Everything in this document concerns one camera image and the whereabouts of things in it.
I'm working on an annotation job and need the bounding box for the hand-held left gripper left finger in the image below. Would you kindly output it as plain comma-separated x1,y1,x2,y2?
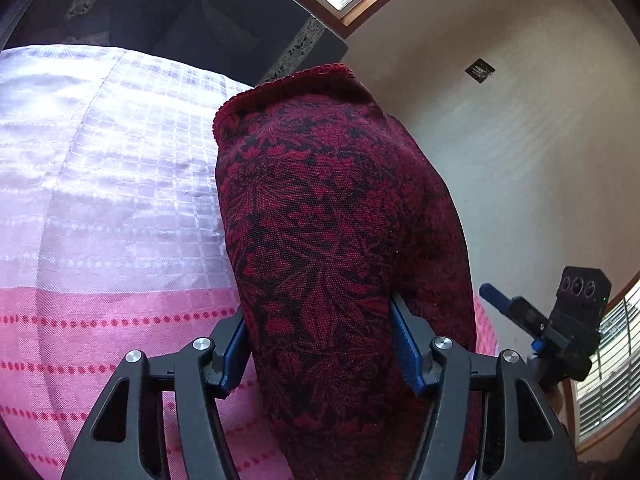
60,307,247,480

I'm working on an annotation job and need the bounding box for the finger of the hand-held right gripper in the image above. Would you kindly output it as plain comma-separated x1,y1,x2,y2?
479,282,553,337

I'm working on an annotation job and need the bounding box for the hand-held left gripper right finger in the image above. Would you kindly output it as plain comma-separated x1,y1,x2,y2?
390,292,581,480

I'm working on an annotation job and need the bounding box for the red floral knit garment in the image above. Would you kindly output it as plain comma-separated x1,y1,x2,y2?
212,63,483,480

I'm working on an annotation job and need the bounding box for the window with white blinds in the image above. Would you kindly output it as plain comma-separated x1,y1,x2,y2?
570,270,640,446

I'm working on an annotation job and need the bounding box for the pink white checked blanket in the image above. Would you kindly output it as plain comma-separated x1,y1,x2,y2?
0,45,501,480

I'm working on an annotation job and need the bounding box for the black wall sticker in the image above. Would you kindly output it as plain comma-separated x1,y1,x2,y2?
465,58,496,83

